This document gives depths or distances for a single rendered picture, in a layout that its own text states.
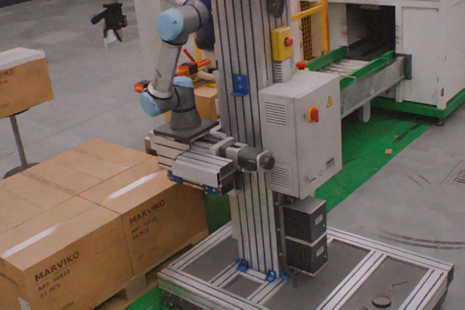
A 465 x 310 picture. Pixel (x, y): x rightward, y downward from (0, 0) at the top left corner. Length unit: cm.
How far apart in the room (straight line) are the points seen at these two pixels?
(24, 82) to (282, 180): 273
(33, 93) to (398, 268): 310
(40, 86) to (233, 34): 260
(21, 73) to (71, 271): 216
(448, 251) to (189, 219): 152
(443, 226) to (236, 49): 191
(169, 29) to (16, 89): 263
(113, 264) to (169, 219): 43
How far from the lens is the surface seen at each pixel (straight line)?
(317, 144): 261
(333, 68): 512
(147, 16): 459
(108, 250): 316
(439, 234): 380
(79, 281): 311
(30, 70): 484
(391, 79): 506
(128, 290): 335
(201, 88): 356
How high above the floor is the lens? 204
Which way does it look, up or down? 22 degrees down
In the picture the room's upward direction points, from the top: 6 degrees counter-clockwise
